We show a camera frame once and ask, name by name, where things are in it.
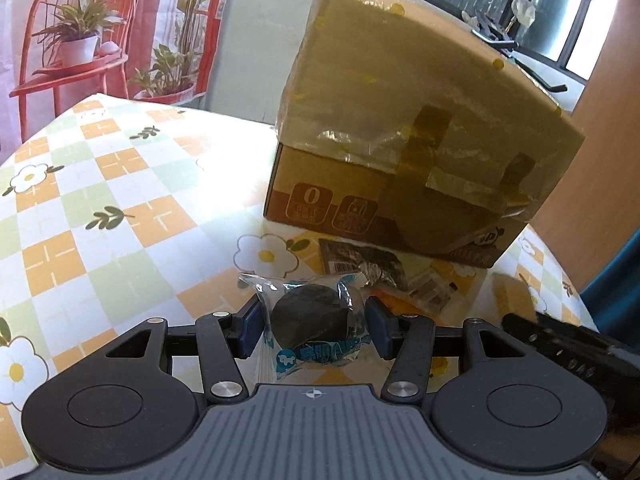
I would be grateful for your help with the teal cloth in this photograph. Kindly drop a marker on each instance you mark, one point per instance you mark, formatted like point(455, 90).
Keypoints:
point(617, 280)

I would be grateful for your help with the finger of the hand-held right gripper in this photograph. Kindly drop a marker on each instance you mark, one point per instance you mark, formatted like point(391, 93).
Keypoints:
point(525, 327)

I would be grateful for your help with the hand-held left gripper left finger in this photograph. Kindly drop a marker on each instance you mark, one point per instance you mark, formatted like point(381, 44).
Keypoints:
point(250, 327)

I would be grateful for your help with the printed room backdrop poster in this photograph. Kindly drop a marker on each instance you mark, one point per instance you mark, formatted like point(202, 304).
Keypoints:
point(100, 35)

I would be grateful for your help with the clear orange snack packet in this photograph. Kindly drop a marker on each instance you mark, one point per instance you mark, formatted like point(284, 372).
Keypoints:
point(425, 290)

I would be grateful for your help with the black exercise bike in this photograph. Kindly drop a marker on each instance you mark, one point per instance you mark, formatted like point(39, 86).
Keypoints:
point(505, 42)

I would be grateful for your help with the wooden board panel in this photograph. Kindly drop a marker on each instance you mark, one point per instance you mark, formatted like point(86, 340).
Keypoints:
point(600, 110)

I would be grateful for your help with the clear packet with black snack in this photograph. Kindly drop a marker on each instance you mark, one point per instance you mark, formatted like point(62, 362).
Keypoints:
point(310, 317)

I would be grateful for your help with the checked floral tablecloth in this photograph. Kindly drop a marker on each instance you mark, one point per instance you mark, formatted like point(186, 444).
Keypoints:
point(115, 200)

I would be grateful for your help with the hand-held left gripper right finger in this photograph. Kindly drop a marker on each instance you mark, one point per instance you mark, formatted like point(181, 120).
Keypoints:
point(378, 329)

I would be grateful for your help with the dark foil snack packet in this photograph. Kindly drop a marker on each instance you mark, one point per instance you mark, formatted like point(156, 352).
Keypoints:
point(365, 260)

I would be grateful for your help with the brown cardboard box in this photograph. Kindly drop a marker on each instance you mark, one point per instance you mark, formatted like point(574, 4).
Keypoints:
point(415, 125)

